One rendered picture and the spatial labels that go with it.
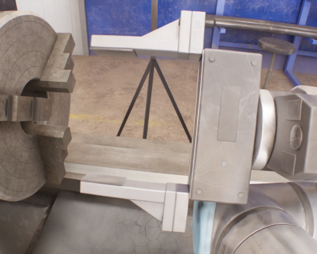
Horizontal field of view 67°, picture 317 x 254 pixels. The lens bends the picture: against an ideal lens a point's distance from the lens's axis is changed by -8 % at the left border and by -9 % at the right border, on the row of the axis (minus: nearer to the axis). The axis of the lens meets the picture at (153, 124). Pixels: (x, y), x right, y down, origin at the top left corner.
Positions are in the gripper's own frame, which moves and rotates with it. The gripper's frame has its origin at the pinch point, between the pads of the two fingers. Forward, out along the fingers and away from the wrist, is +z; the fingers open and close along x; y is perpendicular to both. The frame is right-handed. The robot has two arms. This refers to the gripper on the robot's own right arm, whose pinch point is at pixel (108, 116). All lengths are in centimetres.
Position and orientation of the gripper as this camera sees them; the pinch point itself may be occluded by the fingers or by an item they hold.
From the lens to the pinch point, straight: 24.9
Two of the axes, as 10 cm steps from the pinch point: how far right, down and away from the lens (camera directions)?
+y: 0.9, -0.5, 10.0
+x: 0.8, -9.9, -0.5
